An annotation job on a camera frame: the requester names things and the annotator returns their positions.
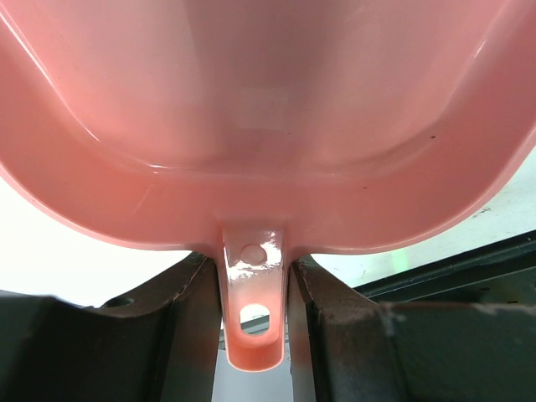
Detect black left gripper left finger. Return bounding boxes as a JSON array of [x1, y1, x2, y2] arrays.
[[1, 255, 221, 401]]

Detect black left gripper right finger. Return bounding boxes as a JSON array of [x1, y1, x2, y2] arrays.
[[287, 261, 535, 401]]

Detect pink plastic dustpan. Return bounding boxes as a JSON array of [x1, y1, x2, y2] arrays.
[[1, 1, 535, 372]]

